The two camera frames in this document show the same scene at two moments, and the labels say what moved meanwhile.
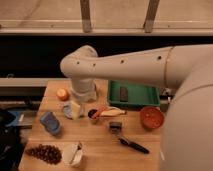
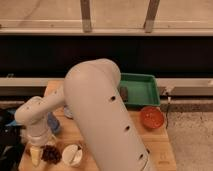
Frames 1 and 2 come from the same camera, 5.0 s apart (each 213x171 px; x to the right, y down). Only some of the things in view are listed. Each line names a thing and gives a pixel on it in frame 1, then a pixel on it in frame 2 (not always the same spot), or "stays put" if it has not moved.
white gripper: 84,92 -> 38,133
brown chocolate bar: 123,94 stays put
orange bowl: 152,118 stays put
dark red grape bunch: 48,153 stays put
